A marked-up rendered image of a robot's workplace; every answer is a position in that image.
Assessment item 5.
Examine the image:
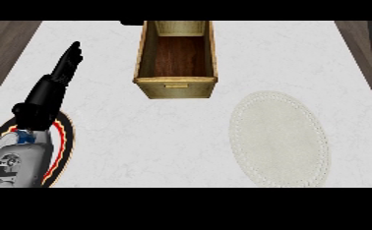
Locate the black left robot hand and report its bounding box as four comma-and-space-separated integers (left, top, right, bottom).
11, 40, 85, 132

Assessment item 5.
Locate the white oval lace placemat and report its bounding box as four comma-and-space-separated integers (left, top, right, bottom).
229, 90, 331, 189

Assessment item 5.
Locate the black round plate red rim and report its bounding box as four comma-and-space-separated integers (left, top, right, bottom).
0, 110, 76, 189

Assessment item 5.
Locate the open wooden drawer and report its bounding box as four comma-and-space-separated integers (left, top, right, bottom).
133, 21, 220, 100

